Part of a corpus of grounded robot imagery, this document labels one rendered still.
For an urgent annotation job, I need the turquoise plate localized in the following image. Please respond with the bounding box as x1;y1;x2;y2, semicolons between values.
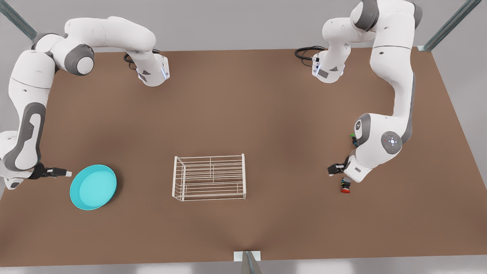
70;164;118;211

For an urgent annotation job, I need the black cable loop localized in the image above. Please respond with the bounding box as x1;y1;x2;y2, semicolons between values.
124;49;161;70
294;46;327;62

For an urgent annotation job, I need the white wire shelf rack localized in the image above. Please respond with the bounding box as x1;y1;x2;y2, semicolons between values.
172;154;247;202

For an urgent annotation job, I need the silver frame post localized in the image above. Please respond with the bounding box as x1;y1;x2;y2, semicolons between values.
417;0;482;52
0;0;38;41
233;251;263;274

